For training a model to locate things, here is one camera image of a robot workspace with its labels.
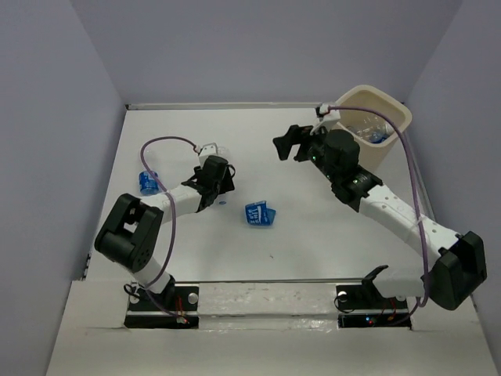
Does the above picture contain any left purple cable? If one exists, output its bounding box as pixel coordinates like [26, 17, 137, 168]
[139, 136, 200, 320]

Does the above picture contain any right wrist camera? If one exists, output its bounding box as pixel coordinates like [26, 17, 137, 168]
[310, 103, 341, 135]

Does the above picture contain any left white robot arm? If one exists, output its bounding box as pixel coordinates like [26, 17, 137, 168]
[94, 155, 236, 309]

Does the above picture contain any cream plastic bin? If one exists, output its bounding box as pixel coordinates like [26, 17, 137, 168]
[333, 85, 413, 172]

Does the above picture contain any clear unlabelled bottle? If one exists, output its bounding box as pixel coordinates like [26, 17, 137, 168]
[361, 114, 387, 137]

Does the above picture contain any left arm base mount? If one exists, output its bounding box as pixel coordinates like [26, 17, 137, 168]
[123, 283, 200, 330]

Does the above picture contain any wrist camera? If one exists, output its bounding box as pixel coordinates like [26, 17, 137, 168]
[195, 143, 218, 159]
[310, 103, 341, 135]

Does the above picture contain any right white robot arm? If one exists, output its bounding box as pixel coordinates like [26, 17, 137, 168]
[273, 125, 487, 310]

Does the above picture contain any labelled bottle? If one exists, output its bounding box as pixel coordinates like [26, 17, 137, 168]
[367, 132, 389, 144]
[138, 171, 160, 196]
[218, 146, 231, 160]

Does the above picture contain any loose blue bottle label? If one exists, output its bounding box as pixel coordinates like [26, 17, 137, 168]
[244, 201, 276, 227]

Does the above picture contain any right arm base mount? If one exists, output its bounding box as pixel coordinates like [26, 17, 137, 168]
[333, 266, 412, 329]

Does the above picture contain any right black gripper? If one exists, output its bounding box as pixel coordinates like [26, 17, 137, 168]
[275, 120, 340, 182]

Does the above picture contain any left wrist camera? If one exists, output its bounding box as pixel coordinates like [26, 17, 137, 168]
[195, 143, 218, 159]

